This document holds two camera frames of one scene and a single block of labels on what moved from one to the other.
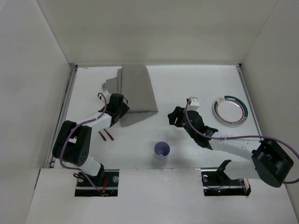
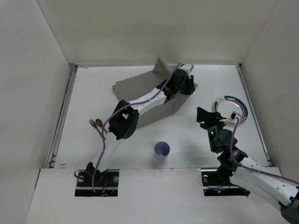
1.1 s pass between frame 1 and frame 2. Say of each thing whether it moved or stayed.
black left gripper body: moved
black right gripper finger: moved
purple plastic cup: stayed
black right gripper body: moved
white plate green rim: stayed
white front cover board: stayed
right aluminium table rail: stayed
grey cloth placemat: moved
